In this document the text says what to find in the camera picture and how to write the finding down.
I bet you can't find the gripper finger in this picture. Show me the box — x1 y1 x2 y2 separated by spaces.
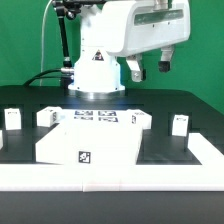
158 45 174 73
126 54 146 82

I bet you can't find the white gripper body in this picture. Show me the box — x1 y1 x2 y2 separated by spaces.
104 0 190 57

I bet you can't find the white square tabletop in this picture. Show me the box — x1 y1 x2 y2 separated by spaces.
35 115 143 166

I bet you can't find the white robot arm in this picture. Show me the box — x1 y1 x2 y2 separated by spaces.
68 0 190 99

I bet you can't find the white marker sheet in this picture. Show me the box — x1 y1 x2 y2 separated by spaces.
61 109 129 123

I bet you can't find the white U-shaped fence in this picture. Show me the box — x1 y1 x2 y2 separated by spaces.
0 133 224 192

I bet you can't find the black camera stand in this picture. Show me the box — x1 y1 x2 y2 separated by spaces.
52 0 106 67

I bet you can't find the white cable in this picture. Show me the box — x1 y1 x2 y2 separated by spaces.
39 0 54 87

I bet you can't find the black cable bundle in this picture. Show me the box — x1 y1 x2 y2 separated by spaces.
23 67 74 87

